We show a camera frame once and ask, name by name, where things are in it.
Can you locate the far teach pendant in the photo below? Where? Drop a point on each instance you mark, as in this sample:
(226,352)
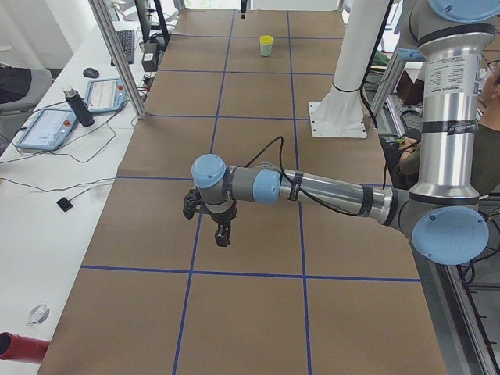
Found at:
(105,95)

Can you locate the green cup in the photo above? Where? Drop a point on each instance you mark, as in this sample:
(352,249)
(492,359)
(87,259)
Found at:
(266,49)

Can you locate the brown paper table cover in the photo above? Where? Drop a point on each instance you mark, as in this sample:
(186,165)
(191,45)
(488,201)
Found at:
(300,289)

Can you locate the black power adapter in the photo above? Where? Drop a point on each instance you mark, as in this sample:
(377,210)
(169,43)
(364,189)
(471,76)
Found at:
(150,58)

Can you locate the yellow cup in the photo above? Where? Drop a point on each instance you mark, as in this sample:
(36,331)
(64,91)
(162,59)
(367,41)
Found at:
(266,40)

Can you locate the teach pendant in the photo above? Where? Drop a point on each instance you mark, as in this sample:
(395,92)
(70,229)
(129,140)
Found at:
(49,130)
(105,95)

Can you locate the black keyboard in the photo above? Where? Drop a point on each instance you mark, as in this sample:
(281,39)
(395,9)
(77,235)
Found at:
(127,41)

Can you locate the aluminium frame post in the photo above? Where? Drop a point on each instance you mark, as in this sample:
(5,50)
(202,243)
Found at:
(108,32)

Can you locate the near teach pendant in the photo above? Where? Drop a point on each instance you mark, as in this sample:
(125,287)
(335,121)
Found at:
(49,130)

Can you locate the red cylinder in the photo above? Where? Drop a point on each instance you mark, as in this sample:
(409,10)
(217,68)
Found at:
(23,349)

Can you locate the seated person in green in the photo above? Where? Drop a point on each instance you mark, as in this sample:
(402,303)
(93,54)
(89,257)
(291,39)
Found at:
(403,162)

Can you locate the small black square device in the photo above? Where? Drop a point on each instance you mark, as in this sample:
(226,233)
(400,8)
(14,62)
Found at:
(64,204)

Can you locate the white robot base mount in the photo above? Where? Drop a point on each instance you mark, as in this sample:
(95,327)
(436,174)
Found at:
(340,113)

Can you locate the black computer mouse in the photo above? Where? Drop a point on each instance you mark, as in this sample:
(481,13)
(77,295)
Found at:
(90,73)

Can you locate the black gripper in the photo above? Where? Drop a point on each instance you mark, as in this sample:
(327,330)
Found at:
(221,215)

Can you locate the black water bottle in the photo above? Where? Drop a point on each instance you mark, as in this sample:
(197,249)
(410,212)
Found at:
(79,108)

